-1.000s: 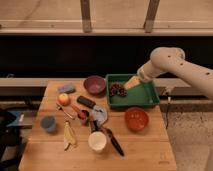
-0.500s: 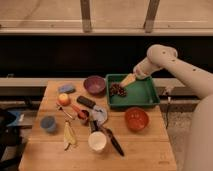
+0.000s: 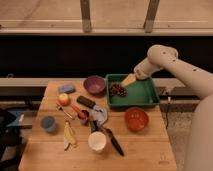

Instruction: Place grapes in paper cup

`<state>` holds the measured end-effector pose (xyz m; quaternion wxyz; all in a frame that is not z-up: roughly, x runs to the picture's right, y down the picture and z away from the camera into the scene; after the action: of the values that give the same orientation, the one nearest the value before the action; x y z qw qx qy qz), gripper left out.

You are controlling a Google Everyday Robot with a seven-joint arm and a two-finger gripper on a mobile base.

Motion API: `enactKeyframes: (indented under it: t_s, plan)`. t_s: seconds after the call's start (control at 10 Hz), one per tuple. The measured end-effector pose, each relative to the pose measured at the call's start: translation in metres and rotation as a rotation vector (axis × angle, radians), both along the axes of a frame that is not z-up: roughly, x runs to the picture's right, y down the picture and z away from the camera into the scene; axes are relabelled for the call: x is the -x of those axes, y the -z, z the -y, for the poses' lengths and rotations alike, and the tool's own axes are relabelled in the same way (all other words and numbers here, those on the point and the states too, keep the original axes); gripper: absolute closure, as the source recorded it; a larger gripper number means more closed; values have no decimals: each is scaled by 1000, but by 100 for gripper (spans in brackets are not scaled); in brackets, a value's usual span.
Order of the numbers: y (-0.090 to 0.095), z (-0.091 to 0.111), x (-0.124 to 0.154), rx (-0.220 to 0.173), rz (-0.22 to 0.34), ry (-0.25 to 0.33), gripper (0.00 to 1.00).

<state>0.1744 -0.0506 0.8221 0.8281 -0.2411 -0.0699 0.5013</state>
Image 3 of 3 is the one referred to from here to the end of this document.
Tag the black rectangular block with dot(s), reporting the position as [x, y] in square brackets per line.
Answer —
[86, 102]

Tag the dark chair with blue item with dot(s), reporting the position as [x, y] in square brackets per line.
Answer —
[9, 136]

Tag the purple bowl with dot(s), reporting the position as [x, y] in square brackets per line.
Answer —
[94, 85]

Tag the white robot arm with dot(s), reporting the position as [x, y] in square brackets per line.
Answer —
[199, 149]

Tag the left metal window post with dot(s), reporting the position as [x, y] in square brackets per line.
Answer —
[85, 15]

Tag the blue plastic cup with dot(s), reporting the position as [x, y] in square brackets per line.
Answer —
[48, 124]

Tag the orange red bowl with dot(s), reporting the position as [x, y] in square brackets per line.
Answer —
[136, 119]

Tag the white paper cup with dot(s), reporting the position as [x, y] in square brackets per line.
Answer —
[97, 141]

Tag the right metal window post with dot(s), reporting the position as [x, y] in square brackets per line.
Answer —
[150, 16]

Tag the black handled knife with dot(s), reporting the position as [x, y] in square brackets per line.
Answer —
[113, 140]

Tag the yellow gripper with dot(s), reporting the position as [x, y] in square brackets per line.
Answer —
[128, 80]

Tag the blue sponge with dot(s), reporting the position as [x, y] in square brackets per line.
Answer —
[66, 89]

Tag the yellow banana peel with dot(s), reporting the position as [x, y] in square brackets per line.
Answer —
[69, 136]

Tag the metal fork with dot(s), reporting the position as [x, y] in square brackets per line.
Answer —
[60, 108]

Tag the dark red grape bunch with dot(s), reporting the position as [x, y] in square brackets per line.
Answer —
[117, 89]

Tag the metal window post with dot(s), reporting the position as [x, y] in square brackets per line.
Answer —
[85, 15]
[150, 16]

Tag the red yellow apple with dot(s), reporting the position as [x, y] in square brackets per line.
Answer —
[64, 99]

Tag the green plastic tray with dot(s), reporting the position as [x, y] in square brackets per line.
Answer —
[140, 93]

